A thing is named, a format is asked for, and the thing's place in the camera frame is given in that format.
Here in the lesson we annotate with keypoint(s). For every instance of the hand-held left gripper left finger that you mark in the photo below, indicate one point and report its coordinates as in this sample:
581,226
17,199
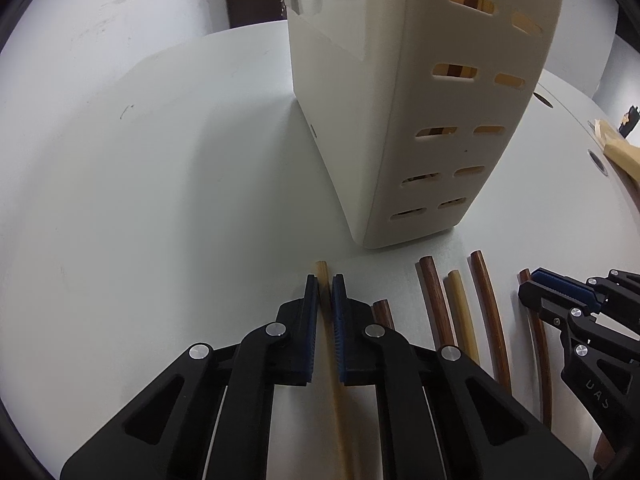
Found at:
311,330

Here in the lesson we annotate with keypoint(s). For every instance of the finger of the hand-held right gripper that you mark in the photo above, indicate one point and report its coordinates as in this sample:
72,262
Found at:
565,287
537,297

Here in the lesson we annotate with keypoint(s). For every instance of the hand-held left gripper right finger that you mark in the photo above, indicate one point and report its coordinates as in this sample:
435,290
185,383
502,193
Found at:
339,330

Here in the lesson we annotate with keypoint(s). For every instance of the light bamboo chopstick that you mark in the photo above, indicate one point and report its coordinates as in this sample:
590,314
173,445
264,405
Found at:
324,271
462,315

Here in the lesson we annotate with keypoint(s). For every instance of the cream slotted utensil holder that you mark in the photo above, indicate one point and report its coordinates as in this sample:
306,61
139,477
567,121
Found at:
350,135

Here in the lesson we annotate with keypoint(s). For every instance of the person's right hand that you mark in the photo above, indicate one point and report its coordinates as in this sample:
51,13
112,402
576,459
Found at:
604,452

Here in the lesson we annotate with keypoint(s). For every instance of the tan paper bag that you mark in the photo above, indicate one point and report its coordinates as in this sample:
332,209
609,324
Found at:
622,152

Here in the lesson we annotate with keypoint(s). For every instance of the black wall device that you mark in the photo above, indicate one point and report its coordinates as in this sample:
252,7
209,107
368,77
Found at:
631,120

